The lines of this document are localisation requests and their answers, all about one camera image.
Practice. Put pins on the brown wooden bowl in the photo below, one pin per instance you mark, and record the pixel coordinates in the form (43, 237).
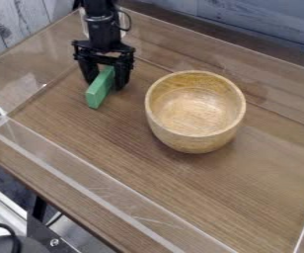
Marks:
(194, 109)

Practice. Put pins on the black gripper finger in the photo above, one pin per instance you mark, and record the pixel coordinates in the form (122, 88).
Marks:
(89, 68)
(122, 74)

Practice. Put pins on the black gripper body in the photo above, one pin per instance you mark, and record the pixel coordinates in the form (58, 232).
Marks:
(104, 46)

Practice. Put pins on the black metal mount plate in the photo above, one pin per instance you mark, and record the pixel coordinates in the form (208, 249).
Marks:
(43, 240)

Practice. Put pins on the clear acrylic enclosure wall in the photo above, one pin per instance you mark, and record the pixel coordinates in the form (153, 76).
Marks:
(148, 198)

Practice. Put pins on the green rectangular block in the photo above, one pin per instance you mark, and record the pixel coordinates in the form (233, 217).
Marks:
(100, 87)

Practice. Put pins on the black table leg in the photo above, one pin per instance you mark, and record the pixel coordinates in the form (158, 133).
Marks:
(39, 209)

